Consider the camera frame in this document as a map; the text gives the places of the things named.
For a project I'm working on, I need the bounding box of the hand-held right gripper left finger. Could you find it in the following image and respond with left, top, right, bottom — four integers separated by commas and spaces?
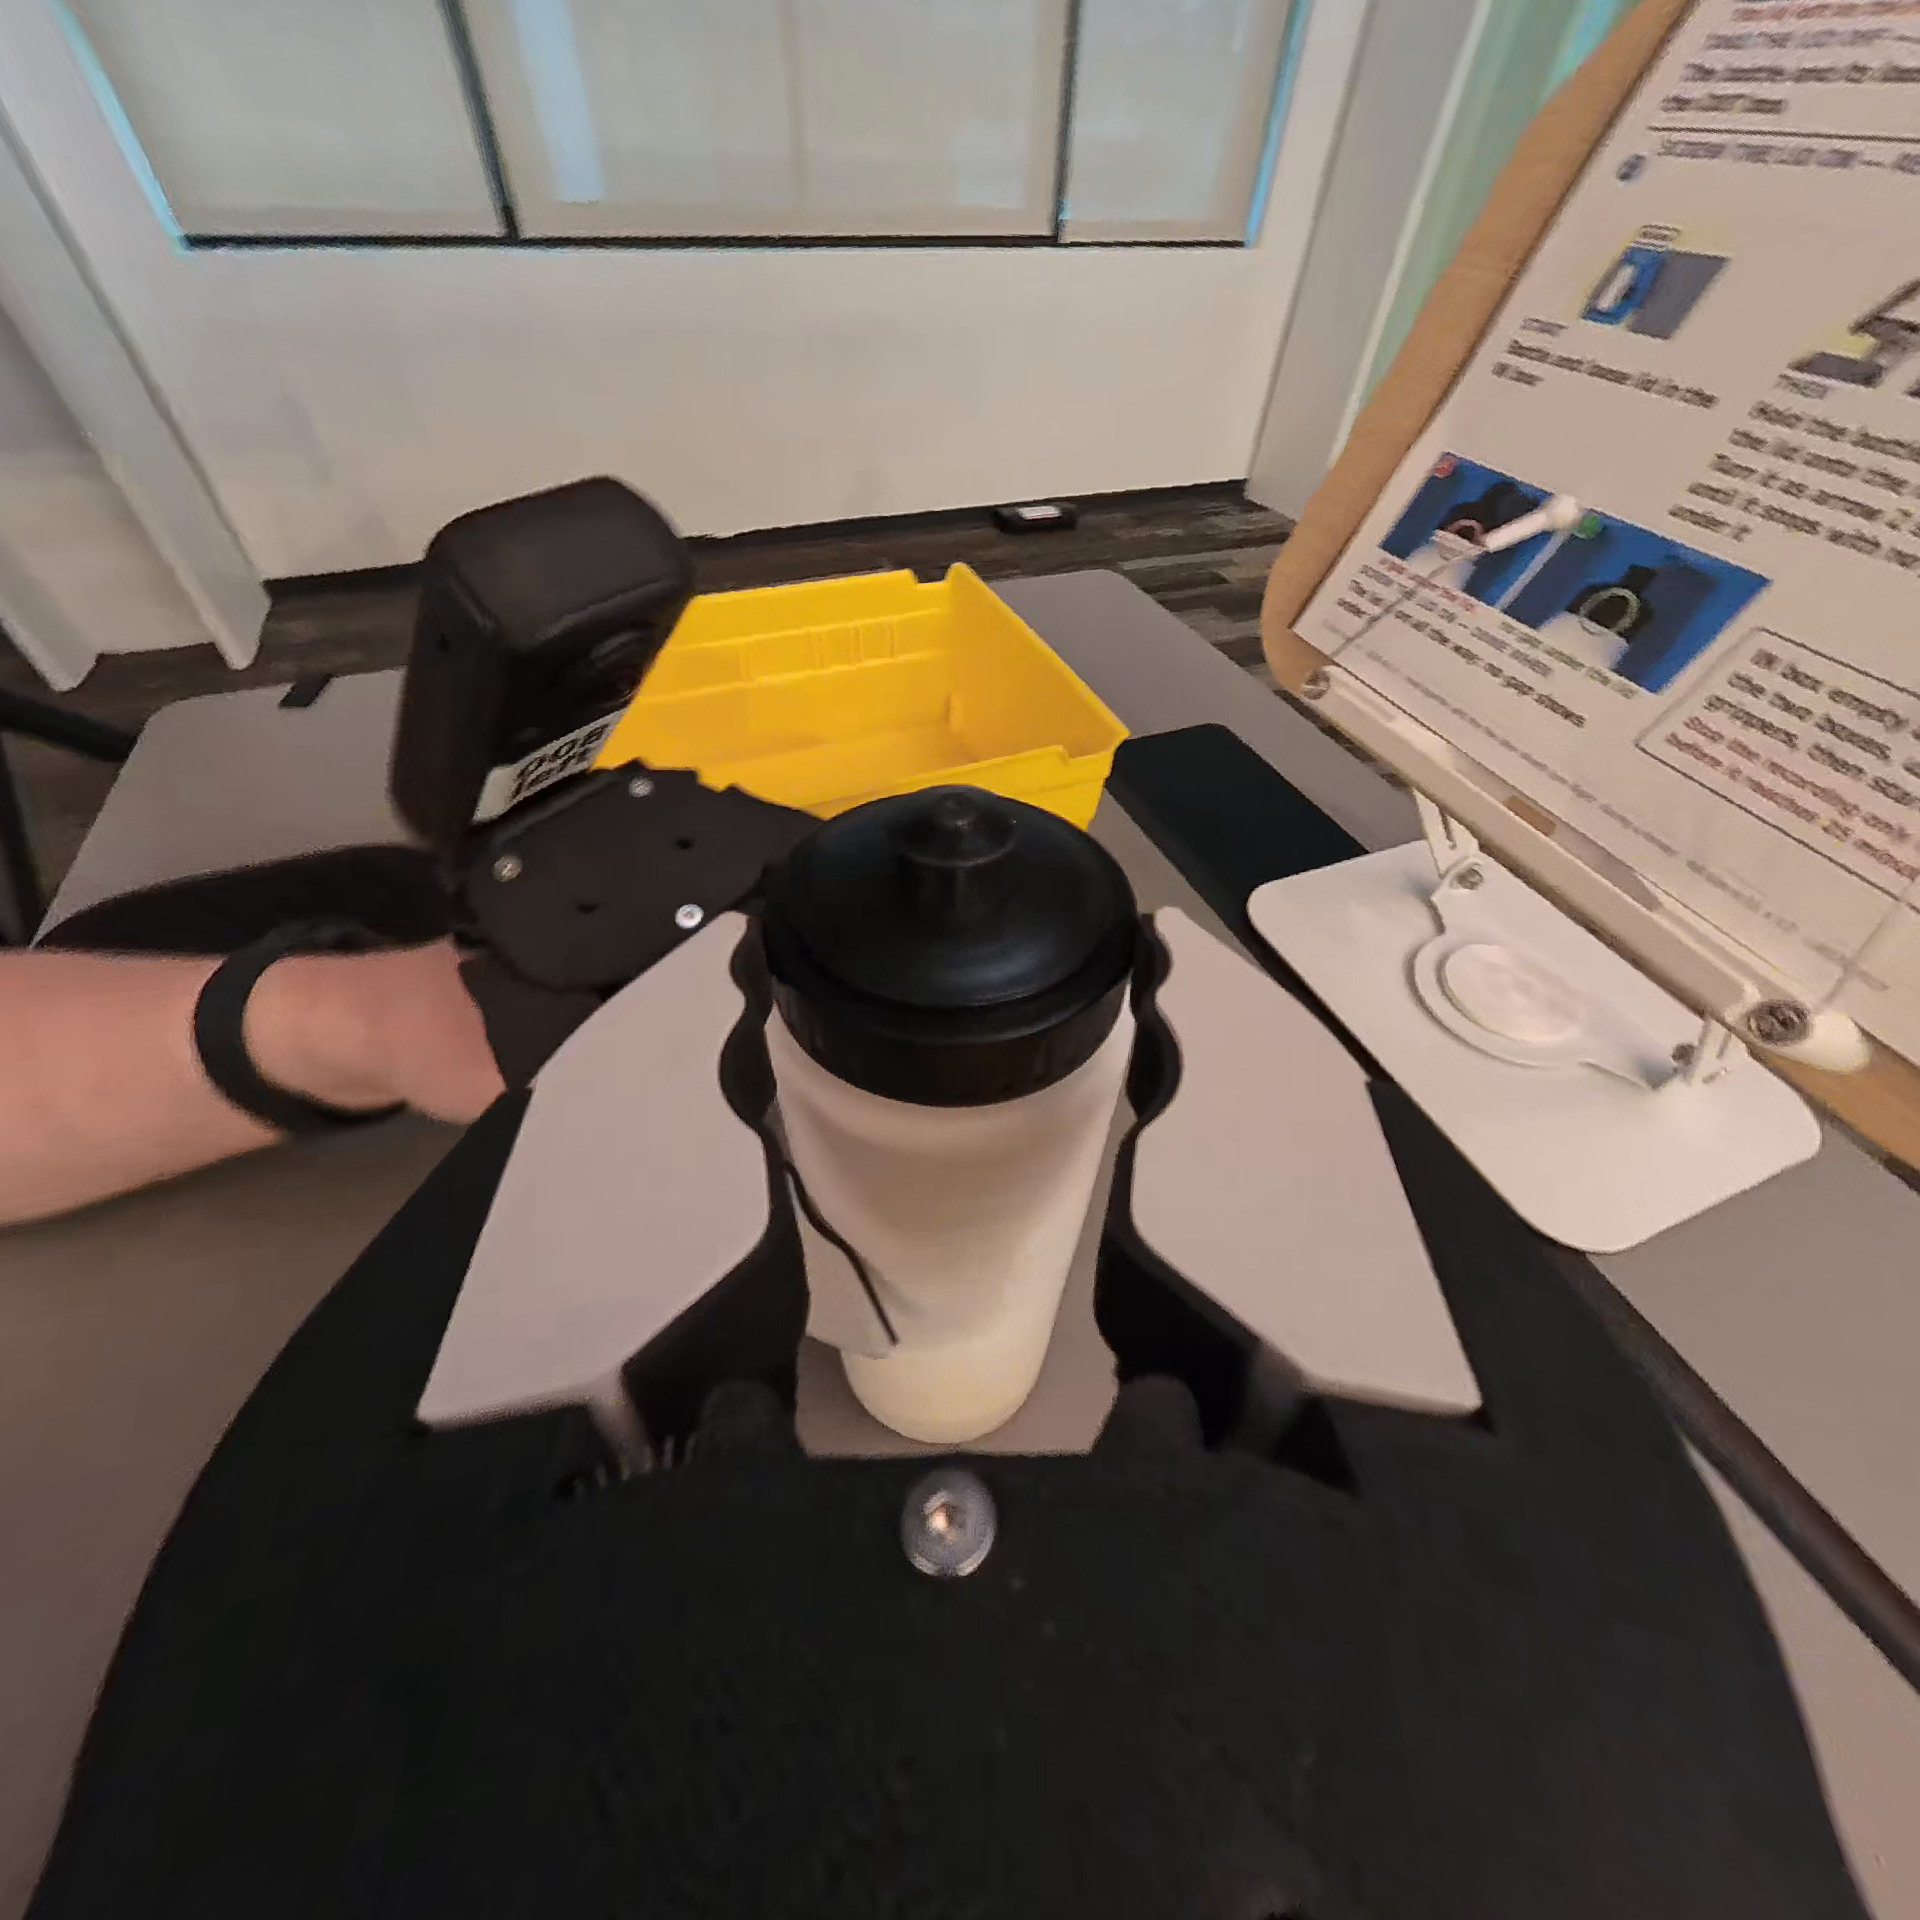
416, 912, 812, 1461

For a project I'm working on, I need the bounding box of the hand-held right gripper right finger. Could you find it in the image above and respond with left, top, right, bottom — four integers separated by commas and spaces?
1095, 904, 1489, 1450

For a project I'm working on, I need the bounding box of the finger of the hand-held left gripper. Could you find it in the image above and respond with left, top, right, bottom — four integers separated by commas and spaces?
761, 1112, 903, 1361

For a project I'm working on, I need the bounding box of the white plastic bottle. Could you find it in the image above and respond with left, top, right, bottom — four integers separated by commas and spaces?
767, 1019, 1135, 1445

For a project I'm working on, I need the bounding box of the black bottle lid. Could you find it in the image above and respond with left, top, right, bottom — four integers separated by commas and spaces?
759, 784, 1143, 1108

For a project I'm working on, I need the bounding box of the yellow plastic bin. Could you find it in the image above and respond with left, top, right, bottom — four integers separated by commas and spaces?
592, 562, 1129, 833

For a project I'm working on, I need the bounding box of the person's left forearm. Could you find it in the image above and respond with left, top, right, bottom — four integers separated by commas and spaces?
0, 948, 288, 1229

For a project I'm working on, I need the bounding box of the person's left hand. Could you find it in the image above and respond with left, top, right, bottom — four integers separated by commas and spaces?
239, 945, 506, 1124

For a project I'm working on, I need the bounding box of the white stand base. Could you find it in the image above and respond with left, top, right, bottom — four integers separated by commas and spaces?
1248, 795, 1824, 1256

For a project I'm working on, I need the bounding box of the wooden display board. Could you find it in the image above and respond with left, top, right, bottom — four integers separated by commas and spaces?
1260, 0, 1920, 1175

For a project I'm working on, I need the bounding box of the window frame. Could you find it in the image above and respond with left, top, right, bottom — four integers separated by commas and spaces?
46, 0, 1322, 255

